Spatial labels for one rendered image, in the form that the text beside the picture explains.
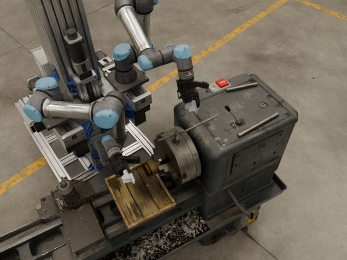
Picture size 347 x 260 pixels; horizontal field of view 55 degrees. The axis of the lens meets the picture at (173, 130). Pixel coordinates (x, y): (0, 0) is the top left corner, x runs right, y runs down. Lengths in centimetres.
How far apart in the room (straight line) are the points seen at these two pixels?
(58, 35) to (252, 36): 320
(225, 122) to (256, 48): 279
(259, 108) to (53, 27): 124
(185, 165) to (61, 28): 103
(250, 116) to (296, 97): 211
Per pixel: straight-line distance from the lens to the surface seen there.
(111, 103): 172
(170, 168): 180
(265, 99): 200
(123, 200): 199
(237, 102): 195
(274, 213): 302
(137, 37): 167
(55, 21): 201
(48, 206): 207
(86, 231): 186
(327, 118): 384
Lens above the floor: 262
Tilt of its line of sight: 50 degrees down
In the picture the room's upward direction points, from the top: 2 degrees counter-clockwise
